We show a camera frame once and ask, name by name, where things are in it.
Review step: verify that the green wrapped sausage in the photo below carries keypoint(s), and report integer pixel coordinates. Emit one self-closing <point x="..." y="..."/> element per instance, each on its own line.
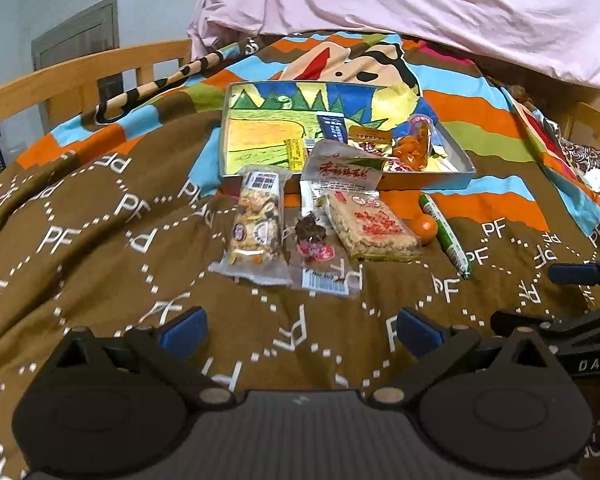
<point x="445" y="235"/>

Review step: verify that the dinosaur print tin box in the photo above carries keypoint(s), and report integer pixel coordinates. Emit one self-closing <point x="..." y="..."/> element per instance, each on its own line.
<point x="260" y="130"/>

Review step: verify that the dark plum candy packet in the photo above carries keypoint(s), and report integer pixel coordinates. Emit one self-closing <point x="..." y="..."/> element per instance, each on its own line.
<point x="317" y="245"/>

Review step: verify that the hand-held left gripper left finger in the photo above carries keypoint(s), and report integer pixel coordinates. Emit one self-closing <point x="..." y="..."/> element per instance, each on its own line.
<point x="182" y="332"/>

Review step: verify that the floral pillow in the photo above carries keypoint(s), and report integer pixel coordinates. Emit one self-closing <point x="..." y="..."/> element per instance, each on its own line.
<point x="580" y="155"/>

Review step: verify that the grey door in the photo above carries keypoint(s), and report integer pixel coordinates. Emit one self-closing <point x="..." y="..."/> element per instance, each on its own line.
<point x="75" y="35"/>

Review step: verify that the yellow snack bar packet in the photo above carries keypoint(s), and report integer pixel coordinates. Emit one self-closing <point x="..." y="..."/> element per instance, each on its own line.
<point x="295" y="155"/>

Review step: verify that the golden snack packet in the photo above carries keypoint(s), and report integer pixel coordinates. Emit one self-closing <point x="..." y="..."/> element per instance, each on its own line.
<point x="372" y="141"/>

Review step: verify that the brown lettered blanket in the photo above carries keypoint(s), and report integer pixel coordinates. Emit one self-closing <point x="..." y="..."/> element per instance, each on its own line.
<point x="80" y="270"/>

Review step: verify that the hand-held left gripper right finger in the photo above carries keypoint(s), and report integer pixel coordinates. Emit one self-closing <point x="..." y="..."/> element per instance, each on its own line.
<point x="420" y="332"/>

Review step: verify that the clear mixed nuts packet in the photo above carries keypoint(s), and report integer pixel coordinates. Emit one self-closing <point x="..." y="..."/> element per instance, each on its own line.
<point x="257" y="225"/>

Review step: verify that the wooden bed side rail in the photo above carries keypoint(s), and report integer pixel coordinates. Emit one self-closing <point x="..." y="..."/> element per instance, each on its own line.
<point x="587" y="115"/>

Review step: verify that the blue and white packet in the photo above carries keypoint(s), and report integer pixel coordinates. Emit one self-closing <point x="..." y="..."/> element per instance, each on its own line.
<point x="332" y="130"/>

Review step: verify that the rice cracker packet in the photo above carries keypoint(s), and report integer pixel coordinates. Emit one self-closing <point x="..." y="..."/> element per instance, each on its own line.
<point x="375" y="227"/>

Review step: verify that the striped plush tail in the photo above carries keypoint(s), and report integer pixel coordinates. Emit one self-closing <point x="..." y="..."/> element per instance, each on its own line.
<point x="155" y="85"/>

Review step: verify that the pink bed sheet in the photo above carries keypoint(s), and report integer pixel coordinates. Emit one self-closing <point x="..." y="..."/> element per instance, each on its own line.
<point x="405" y="0"/>

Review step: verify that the orange red snack packet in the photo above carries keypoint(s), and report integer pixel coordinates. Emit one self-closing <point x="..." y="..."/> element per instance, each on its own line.
<point x="415" y="145"/>

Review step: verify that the wooden bed footboard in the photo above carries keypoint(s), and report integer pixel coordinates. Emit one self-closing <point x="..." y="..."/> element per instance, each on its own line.
<point x="55" y="80"/>

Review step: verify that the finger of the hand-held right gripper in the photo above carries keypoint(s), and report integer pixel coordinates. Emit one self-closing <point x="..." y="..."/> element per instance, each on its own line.
<point x="577" y="274"/>
<point x="522" y="322"/>

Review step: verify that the small orange ball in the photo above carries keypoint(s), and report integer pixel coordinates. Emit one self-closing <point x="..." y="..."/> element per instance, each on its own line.
<point x="424" y="229"/>

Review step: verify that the striped cartoon blanket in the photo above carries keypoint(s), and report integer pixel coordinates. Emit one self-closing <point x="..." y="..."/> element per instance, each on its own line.
<point x="490" y="110"/>

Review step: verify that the silver seaweed packet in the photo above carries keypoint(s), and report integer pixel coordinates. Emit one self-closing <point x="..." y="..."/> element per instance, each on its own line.
<point x="342" y="170"/>

